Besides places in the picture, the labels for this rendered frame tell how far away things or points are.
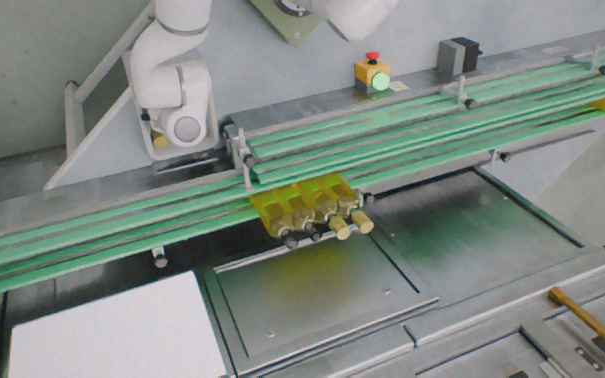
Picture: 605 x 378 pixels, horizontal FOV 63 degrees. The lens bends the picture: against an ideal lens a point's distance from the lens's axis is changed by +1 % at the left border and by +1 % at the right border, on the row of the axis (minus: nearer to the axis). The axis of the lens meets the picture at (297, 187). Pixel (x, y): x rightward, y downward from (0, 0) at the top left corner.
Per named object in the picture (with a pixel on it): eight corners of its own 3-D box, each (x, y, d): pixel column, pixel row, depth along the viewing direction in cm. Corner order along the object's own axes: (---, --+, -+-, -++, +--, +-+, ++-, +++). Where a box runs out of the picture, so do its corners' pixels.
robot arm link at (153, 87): (204, -7, 80) (197, 81, 98) (121, -6, 76) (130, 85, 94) (215, 31, 77) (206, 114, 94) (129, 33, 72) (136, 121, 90)
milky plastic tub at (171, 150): (145, 147, 124) (150, 163, 117) (122, 61, 112) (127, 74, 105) (212, 132, 129) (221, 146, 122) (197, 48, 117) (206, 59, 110)
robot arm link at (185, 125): (159, 67, 86) (213, 64, 89) (153, 64, 95) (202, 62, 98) (170, 151, 90) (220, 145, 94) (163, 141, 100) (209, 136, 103)
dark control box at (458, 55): (435, 66, 147) (453, 75, 141) (438, 40, 143) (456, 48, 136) (458, 61, 150) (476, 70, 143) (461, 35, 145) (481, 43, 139)
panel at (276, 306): (10, 333, 110) (-3, 480, 84) (5, 324, 109) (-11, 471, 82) (364, 221, 136) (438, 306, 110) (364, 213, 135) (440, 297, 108)
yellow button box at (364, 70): (353, 85, 139) (366, 94, 134) (354, 59, 135) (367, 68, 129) (375, 80, 141) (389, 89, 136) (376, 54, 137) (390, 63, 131)
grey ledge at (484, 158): (333, 186, 151) (350, 206, 143) (333, 162, 146) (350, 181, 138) (569, 119, 179) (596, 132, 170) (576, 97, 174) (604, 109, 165)
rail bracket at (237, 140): (234, 177, 123) (249, 203, 114) (225, 117, 114) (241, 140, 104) (245, 174, 124) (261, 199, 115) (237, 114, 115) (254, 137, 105)
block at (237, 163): (225, 158, 128) (233, 171, 122) (220, 126, 122) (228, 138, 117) (238, 155, 129) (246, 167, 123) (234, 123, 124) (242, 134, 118)
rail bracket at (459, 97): (434, 93, 136) (465, 111, 126) (437, 68, 132) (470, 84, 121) (446, 90, 137) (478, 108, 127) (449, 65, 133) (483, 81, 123)
